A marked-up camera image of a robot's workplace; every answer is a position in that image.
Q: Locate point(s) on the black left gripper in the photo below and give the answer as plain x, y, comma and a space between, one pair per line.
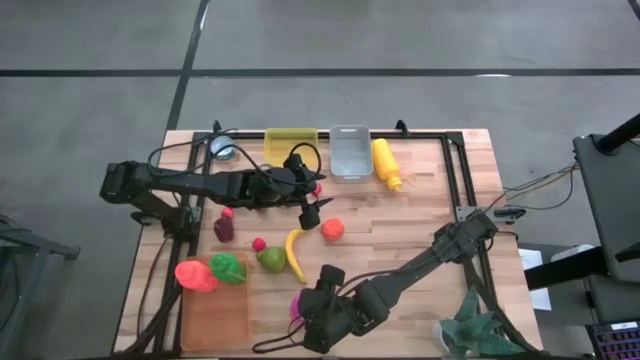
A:
280, 187

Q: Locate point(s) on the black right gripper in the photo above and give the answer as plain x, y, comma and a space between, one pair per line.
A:
325, 315

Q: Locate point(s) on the pink plastic squeeze bottle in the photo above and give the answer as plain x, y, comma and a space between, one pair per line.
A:
295, 306

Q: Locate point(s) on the yellow plastic squeeze bottle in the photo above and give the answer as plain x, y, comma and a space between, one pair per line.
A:
386, 162

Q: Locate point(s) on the green plastic squeeze bottle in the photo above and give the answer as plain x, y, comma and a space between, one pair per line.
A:
227, 268

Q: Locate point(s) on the orange plastic squeeze bottle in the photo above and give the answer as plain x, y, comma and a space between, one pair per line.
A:
195, 276

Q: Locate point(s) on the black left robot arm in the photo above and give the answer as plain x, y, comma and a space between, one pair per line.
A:
200, 182

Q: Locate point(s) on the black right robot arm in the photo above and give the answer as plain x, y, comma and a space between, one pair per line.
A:
415, 265

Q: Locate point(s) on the large red toy strawberry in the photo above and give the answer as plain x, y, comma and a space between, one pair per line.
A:
317, 190

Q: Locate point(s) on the orange-red toy fruit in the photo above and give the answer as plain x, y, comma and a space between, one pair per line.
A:
332, 230

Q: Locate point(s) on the grey plastic bin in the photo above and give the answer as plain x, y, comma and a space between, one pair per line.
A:
351, 152

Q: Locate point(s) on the yellow translucent plastic bin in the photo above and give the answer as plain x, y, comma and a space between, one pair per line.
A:
280, 145

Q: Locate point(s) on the yellow toy banana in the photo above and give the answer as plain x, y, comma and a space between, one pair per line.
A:
292, 250

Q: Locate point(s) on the small crimson toy berry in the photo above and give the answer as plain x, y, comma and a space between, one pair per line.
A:
258, 244

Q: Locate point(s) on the green toy mango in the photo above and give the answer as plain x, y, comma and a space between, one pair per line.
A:
271, 259

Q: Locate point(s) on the small red toy fruit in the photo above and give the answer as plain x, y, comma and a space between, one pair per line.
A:
228, 212

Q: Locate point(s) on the dark maroon toy fruit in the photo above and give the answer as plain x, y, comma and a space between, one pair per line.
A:
223, 229

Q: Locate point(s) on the tin can teal label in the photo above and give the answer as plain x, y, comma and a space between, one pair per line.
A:
220, 148

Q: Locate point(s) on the green artificial potted plant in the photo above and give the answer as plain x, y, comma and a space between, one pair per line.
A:
472, 330

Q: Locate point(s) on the white paper on floor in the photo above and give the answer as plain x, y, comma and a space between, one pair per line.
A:
532, 260

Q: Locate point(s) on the grey metal stand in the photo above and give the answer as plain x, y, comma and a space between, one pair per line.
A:
30, 245

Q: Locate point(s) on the keyboard with lit keys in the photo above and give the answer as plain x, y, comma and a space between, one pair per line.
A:
617, 340

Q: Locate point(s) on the black equipment cart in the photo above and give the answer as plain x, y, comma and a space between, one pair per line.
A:
615, 200

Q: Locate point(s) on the black aluminium table frame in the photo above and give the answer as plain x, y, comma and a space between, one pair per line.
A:
250, 135

